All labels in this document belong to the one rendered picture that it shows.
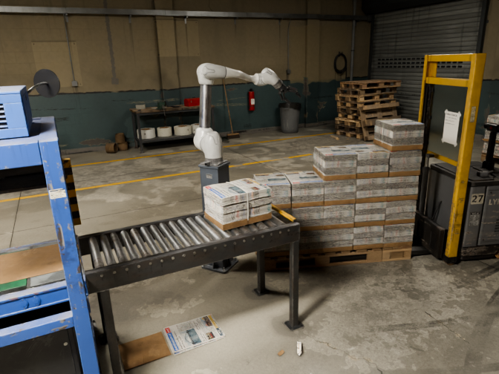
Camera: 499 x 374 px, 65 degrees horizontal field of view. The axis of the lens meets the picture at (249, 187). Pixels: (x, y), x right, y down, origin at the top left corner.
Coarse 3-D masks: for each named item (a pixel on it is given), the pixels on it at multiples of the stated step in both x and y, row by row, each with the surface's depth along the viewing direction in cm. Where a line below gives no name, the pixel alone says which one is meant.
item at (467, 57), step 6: (444, 54) 346; (450, 54) 338; (456, 54) 330; (462, 54) 322; (468, 54) 315; (432, 60) 364; (438, 60) 355; (444, 60) 346; (450, 60) 338; (456, 60) 330; (462, 60) 322; (468, 60) 315
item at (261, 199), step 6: (240, 180) 280; (246, 180) 279; (252, 180) 279; (246, 186) 267; (252, 186) 267; (258, 186) 266; (264, 186) 266; (252, 192) 257; (258, 192) 259; (264, 192) 262; (270, 192) 265; (252, 198) 258; (258, 198) 261; (264, 198) 263; (270, 198) 266; (252, 204) 260; (258, 204) 262; (264, 204) 265; (270, 204) 268; (252, 210) 261; (258, 210) 264; (264, 210) 267; (270, 210) 269; (252, 216) 262
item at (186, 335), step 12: (180, 324) 288; (192, 324) 288; (204, 324) 288; (216, 324) 287; (168, 336) 276; (180, 336) 276; (192, 336) 276; (204, 336) 275; (216, 336) 275; (180, 348) 265
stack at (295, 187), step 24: (288, 192) 339; (312, 192) 343; (336, 192) 346; (360, 192) 348; (384, 192) 351; (312, 216) 349; (336, 216) 351; (360, 216) 355; (384, 216) 357; (312, 240) 357; (336, 240) 360; (360, 240) 363; (312, 264) 366; (336, 264) 367
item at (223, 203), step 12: (204, 192) 268; (216, 192) 257; (228, 192) 256; (240, 192) 256; (216, 204) 256; (228, 204) 249; (240, 204) 254; (216, 216) 260; (228, 216) 252; (240, 216) 257
